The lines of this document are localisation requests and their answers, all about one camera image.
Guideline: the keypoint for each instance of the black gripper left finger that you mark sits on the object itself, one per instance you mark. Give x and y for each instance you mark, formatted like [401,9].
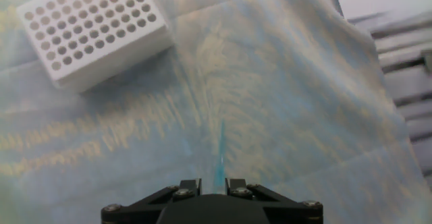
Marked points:
[128,215]

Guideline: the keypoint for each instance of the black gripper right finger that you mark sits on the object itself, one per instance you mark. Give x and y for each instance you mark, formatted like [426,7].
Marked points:
[297,215]

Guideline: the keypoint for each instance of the blue pipette tip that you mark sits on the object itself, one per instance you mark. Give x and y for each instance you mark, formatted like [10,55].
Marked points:
[220,173]

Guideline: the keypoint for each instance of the white pipette tip holder box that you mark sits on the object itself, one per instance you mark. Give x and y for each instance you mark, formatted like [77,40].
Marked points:
[118,62]

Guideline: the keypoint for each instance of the light blue cloth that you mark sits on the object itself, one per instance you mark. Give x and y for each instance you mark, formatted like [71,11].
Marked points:
[287,99]

